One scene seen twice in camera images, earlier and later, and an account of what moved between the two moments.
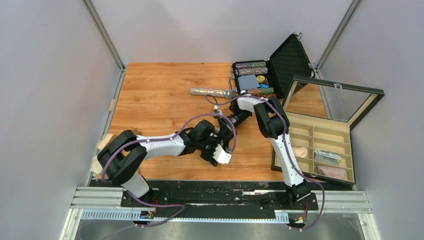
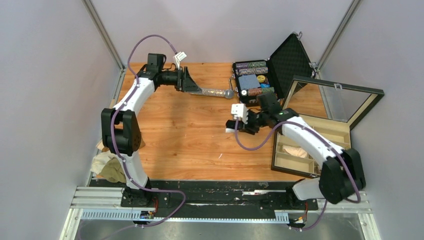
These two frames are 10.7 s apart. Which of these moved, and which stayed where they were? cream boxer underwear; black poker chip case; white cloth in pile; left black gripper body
Moved: left black gripper body
Stayed: white cloth in pile; black poker chip case; cream boxer underwear
